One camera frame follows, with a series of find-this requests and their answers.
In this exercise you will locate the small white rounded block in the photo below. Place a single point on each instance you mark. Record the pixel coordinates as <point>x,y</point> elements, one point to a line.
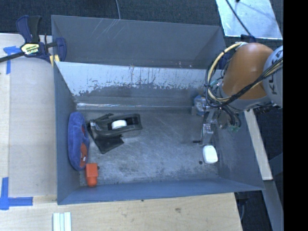
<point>210,154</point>

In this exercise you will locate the pale wood flat board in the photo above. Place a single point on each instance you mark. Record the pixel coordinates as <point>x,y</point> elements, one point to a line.
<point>31,129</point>

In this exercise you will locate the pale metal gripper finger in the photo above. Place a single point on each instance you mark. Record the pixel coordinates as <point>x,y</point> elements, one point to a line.
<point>208,135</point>
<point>199,106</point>

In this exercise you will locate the blue plush toy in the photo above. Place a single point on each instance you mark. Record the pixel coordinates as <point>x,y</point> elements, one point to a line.
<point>75,141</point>

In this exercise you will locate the grey metal bin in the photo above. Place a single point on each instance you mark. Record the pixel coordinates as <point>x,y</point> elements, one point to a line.
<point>156,153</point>

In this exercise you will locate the orange block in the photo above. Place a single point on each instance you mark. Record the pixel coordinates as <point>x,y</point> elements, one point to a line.
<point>91,174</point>

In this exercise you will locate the black tape dispenser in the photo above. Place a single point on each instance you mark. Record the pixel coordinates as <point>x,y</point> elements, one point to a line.
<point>106,133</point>

